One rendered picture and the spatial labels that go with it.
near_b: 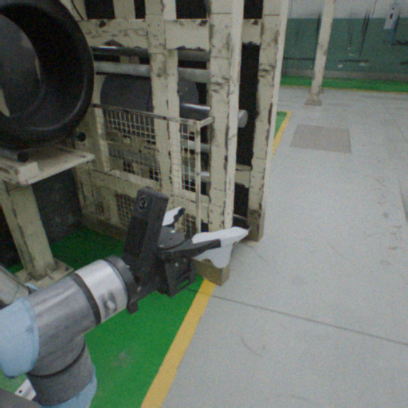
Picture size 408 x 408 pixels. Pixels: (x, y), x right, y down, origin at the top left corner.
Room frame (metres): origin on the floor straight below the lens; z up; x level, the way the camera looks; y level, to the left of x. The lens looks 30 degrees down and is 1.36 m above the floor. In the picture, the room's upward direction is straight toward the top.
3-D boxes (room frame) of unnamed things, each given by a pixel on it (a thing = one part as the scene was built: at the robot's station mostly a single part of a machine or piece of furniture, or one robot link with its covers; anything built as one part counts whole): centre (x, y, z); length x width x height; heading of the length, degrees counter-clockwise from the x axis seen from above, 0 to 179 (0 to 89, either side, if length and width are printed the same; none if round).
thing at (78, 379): (0.28, 0.20, 0.94); 0.11 x 0.08 x 0.11; 45
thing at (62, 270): (1.50, 1.00, 0.02); 0.27 x 0.27 x 0.04; 58
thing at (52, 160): (1.38, 0.77, 0.80); 0.37 x 0.36 x 0.02; 148
